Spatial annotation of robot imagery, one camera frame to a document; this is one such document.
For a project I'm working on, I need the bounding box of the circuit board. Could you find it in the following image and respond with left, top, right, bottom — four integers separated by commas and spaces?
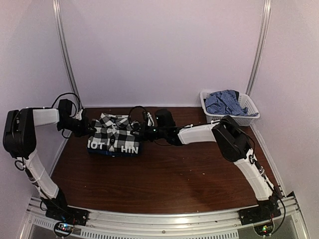
53, 222, 74, 237
254, 224, 274, 237

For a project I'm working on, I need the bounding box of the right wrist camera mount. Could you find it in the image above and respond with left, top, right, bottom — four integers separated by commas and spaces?
143, 111, 155, 126

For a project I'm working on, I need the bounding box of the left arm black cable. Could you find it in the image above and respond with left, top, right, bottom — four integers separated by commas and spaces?
51, 92, 83, 117

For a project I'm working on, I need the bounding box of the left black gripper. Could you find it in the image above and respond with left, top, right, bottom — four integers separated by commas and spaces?
57, 116, 95, 137

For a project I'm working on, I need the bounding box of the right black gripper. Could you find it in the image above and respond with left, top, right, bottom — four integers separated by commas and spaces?
132, 121, 168, 141

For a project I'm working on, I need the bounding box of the left circuit board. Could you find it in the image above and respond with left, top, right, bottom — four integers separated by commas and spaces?
53, 222, 74, 237

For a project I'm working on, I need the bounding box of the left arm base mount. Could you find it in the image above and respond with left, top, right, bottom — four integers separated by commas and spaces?
45, 207, 89, 226

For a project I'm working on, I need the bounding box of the right aluminium frame post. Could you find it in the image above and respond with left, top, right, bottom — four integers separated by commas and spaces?
246, 0, 272, 96

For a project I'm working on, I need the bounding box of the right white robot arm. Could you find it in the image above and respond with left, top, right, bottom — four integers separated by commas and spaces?
140, 109, 283, 220

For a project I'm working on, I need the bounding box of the black white checked shirt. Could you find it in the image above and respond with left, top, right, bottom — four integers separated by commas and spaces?
87, 113, 141, 152

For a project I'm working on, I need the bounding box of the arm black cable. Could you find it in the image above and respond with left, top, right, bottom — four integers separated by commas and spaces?
51, 92, 83, 117
128, 106, 195, 146

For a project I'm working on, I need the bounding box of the blue plaid shirt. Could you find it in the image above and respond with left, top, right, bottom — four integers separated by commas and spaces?
87, 144, 143, 157

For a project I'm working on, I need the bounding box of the left aluminium frame post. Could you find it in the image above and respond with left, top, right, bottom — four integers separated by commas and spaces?
52, 0, 83, 108

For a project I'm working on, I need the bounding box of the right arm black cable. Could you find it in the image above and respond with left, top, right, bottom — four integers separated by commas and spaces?
128, 106, 195, 146

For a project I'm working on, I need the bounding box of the right circuit board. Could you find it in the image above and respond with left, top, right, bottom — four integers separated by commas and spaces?
254, 224, 274, 237

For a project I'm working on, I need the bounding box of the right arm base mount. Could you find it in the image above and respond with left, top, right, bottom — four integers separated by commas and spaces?
238, 207, 281, 225

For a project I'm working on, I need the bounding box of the white plastic laundry basket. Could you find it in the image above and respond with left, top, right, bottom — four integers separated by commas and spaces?
200, 91, 261, 126

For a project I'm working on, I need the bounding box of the light blue checked shirt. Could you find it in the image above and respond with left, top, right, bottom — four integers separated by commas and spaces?
204, 90, 259, 117

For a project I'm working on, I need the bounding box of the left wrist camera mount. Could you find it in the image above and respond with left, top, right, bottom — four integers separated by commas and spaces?
73, 109, 86, 120

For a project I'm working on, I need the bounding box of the aluminium frame post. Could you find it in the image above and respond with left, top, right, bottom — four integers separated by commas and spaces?
52, 0, 83, 108
246, 0, 272, 96

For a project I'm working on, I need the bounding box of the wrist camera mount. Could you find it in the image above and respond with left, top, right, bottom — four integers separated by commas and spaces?
143, 111, 155, 126
73, 109, 86, 120

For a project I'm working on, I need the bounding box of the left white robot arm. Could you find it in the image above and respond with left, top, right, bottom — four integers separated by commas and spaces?
2, 99, 96, 200

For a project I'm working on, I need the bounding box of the aluminium front rail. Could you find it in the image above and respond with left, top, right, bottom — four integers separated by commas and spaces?
17, 197, 310, 239

